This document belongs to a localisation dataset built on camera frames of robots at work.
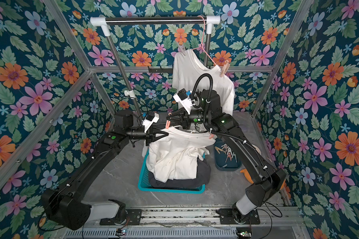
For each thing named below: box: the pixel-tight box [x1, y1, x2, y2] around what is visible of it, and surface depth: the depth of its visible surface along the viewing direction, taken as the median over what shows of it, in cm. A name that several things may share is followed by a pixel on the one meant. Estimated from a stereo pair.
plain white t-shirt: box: [146, 126, 216, 183], surface depth 80 cm
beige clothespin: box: [219, 59, 231, 78], surface depth 57 cm
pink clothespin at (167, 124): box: [165, 119, 172, 129], surface depth 62 cm
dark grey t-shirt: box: [148, 159, 211, 188], surface depth 81 cm
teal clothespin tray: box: [214, 137, 243, 172], surface depth 95 cm
